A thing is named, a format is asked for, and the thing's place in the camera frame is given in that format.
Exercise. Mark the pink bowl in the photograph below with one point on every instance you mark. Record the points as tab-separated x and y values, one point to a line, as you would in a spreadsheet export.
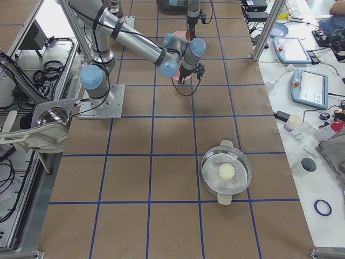
176	76

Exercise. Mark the steel mixing bowl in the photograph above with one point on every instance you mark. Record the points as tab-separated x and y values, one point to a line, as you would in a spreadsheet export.
54	114

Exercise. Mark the pink plate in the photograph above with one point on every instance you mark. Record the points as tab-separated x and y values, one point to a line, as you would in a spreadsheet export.
180	35

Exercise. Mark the brown paper table mat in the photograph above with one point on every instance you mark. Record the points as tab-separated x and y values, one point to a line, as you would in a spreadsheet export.
130	188

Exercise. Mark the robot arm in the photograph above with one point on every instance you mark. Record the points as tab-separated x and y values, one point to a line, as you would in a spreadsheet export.
176	55
193	10

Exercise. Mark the blue plate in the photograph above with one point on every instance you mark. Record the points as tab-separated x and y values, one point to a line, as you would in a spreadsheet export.
279	30

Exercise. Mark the teach pendant far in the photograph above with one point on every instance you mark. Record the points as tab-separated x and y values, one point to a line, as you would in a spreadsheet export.
290	50

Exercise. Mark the white round food in pot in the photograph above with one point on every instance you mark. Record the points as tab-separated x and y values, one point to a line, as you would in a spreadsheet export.
226	171

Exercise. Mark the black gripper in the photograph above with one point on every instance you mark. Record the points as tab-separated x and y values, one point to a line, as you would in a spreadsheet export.
185	72
192	22

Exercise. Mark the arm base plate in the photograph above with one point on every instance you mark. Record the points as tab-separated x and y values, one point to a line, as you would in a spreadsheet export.
111	108

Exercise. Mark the steel pot with handles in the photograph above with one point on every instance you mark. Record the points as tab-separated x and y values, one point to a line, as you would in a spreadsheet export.
224	190

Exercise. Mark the teach pendant near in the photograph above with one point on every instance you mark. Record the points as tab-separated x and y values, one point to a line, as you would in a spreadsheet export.
309	88

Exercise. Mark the black power adapter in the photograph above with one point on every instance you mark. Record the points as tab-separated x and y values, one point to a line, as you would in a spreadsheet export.
282	116

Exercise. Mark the red apple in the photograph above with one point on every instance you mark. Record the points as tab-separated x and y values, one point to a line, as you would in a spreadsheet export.
187	35

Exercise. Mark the teach pendant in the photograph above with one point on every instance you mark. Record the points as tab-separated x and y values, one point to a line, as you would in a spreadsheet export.
309	88
290	50

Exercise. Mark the aluminium frame post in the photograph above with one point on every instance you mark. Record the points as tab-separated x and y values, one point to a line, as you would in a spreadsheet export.
265	34

